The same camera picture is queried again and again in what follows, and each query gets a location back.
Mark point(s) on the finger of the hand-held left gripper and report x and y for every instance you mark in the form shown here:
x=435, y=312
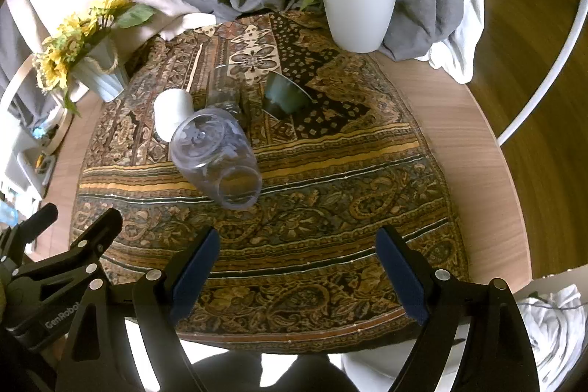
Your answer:
x=87, y=238
x=32, y=224

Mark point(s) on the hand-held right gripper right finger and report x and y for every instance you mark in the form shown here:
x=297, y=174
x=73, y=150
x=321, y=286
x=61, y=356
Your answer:
x=404, y=277

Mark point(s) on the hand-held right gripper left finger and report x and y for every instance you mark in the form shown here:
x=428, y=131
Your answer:
x=196, y=273

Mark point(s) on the white cup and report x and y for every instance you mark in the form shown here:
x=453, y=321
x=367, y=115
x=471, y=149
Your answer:
x=171, y=112

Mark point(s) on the clear glass cup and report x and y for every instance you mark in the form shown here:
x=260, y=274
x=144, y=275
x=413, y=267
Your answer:
x=224, y=89

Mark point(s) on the white rack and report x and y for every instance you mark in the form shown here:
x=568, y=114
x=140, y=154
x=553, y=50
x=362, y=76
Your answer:
x=32, y=171

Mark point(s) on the patterned brown table cloth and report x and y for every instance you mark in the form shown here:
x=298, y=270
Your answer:
x=321, y=199

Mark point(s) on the crumpled white cloth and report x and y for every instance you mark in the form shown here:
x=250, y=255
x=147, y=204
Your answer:
x=556, y=323

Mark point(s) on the yellow flowers in white pot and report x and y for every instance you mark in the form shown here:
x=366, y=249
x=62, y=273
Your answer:
x=94, y=66

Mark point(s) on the dark green bowl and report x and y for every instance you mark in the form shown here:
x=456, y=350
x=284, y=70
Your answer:
x=285, y=96

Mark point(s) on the white curved tube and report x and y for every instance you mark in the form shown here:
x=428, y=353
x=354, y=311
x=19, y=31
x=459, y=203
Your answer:
x=544, y=86

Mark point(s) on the white curtain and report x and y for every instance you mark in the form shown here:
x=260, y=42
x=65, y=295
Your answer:
x=464, y=6

